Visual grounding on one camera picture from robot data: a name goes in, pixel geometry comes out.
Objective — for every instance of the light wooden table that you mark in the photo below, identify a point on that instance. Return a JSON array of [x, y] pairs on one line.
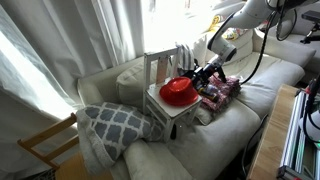
[[270, 143]]

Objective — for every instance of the light wooden chair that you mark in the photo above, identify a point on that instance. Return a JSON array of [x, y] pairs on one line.
[[46, 135]]

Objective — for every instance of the small white wooden chair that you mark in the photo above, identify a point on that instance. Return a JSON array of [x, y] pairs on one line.
[[168, 109]]

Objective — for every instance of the black bottle with yellow band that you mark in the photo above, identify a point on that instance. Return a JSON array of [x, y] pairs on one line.
[[210, 96]]

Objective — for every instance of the white round device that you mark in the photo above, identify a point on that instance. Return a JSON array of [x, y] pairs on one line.
[[315, 128]]

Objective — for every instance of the red tipped tool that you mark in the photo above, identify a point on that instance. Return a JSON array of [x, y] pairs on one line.
[[311, 87]]

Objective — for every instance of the white sheer curtain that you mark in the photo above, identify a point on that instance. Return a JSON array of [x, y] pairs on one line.
[[66, 40]]

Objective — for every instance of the floral print pillow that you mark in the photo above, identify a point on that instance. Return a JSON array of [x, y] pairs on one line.
[[233, 32]]

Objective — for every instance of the grey white lattice pillow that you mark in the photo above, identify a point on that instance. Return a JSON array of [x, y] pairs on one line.
[[113, 130]]

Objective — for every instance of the grey white striped towel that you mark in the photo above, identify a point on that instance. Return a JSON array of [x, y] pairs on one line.
[[186, 58]]

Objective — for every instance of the aluminium frame rails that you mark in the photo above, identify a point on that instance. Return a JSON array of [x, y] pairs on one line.
[[295, 133]]

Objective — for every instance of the pink patterned pillow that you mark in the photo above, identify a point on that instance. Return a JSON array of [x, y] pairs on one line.
[[230, 88]]

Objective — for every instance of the clear plastic water bottle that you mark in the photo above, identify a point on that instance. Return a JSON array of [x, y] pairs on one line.
[[213, 89]]

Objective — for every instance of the white fabric sofa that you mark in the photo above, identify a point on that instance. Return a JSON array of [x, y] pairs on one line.
[[213, 143]]

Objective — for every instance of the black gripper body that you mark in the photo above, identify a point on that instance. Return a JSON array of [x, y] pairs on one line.
[[209, 71]]

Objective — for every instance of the red bowl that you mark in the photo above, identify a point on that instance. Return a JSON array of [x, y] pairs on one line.
[[178, 91]]

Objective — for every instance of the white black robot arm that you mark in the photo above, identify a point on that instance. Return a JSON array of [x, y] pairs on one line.
[[250, 13]]

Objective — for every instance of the black camera stand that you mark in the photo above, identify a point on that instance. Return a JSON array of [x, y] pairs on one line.
[[311, 16]]

